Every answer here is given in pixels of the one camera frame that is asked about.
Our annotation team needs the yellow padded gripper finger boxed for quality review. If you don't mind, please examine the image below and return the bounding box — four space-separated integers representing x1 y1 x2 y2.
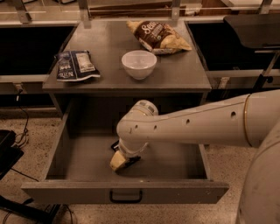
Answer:
109 150 128 172

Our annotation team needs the black rxbar chocolate bar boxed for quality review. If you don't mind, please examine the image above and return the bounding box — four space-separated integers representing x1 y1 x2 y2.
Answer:
111 141 141 168

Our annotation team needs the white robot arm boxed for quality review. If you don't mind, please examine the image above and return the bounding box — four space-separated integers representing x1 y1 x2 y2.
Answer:
110 89 280 224

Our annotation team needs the open grey top drawer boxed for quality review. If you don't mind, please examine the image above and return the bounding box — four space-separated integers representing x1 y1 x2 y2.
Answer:
22 100 228 204

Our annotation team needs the white bowl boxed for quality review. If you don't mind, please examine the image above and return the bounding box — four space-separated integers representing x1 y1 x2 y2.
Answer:
122 50 158 80

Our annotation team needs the blue snack bag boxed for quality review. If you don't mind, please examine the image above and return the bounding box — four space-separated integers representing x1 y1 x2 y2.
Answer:
55 50 100 82

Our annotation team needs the black equipment base left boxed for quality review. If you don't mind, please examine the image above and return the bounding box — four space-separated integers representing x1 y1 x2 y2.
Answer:
0 129 62 224

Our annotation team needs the brown yellow chip bag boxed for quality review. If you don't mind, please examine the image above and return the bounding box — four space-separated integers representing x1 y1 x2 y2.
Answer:
126 21 192 55

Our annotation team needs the black drawer handle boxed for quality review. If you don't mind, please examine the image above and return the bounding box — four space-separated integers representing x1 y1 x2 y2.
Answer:
109 191 143 204

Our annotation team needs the black cable on floor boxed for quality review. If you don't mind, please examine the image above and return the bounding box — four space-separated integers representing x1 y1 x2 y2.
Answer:
14 88 31 147

